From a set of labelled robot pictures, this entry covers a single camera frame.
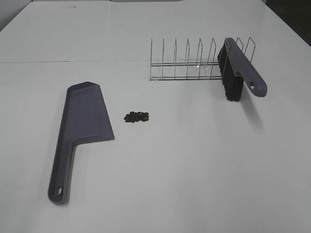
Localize pile of coffee beans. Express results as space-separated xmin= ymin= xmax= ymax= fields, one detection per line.
xmin=123 ymin=111 xmax=149 ymax=123

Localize purple hand brush black bristles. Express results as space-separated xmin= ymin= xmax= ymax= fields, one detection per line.
xmin=217 ymin=37 xmax=267 ymax=102

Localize purple plastic dustpan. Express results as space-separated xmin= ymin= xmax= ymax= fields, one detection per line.
xmin=48 ymin=82 xmax=115 ymax=204

